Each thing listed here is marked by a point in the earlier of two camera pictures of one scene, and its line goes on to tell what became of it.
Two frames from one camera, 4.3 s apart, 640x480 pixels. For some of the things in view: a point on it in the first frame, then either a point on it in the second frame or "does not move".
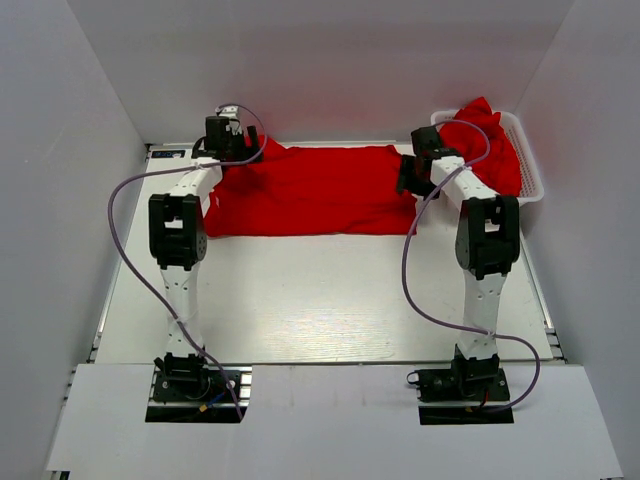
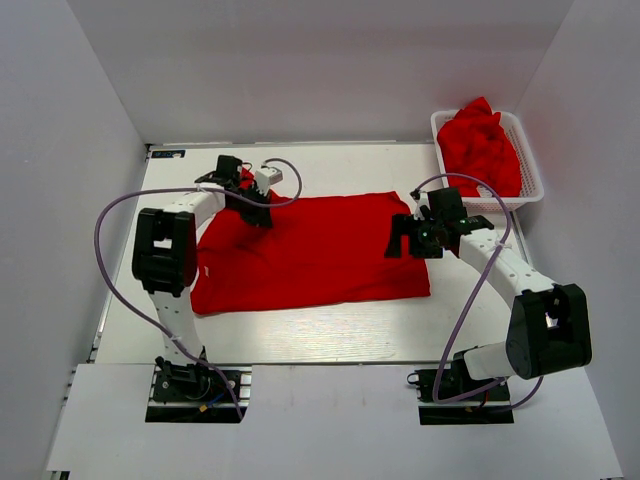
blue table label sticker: (168, 154) does not move
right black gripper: (408, 163) → (405, 225)
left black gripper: (250, 152) → (260, 218)
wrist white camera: (230, 111) → (264, 177)
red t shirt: (313, 191) → (317, 250)
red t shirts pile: (499, 171) does not move
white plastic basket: (532, 188) does not move
